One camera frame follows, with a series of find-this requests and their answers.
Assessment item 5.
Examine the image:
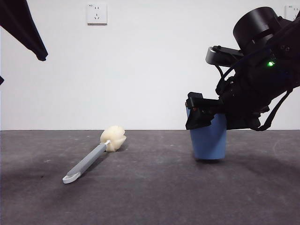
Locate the blue ribbed plastic cup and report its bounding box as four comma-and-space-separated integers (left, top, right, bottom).
186, 106, 227, 161

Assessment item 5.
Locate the grey-handled cream sponge cup brush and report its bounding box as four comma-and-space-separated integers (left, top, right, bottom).
62, 125, 127, 185

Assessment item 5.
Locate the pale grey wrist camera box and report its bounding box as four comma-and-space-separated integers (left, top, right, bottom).
205, 45, 244, 67

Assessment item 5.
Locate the white wall socket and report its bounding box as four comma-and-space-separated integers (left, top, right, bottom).
285, 5, 300, 22
87, 3, 108, 26

